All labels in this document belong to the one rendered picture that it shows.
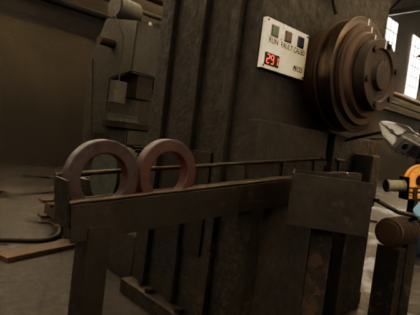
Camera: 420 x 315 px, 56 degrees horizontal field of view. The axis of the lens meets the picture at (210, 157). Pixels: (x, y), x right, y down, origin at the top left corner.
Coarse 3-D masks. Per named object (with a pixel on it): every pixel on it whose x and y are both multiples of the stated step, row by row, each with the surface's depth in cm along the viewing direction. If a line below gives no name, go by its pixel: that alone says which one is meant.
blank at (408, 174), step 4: (412, 168) 187; (416, 168) 186; (408, 172) 187; (412, 172) 186; (416, 172) 186; (408, 176) 186; (412, 176) 186; (416, 176) 187; (412, 180) 186; (412, 184) 187
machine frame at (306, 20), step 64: (192, 0) 171; (256, 0) 143; (320, 0) 163; (384, 0) 199; (192, 64) 164; (256, 64) 142; (192, 128) 162; (256, 128) 140; (320, 128) 174; (192, 256) 161
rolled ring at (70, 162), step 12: (84, 144) 90; (96, 144) 91; (108, 144) 93; (120, 144) 95; (72, 156) 88; (84, 156) 89; (120, 156) 95; (132, 156) 97; (72, 168) 88; (132, 168) 98; (72, 180) 88; (132, 180) 98; (72, 192) 88; (120, 192) 97; (132, 192) 99
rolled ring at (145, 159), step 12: (156, 144) 102; (168, 144) 104; (180, 144) 107; (144, 156) 100; (156, 156) 102; (180, 156) 108; (192, 156) 110; (144, 168) 100; (192, 168) 111; (144, 180) 101; (180, 180) 111; (192, 180) 111
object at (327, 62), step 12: (348, 24) 152; (360, 24) 157; (372, 24) 164; (336, 36) 149; (324, 48) 152; (336, 48) 148; (324, 60) 150; (336, 60) 149; (324, 72) 150; (324, 84) 151; (324, 96) 153; (336, 96) 152; (324, 108) 156; (336, 108) 153; (336, 120) 158; (372, 120) 174
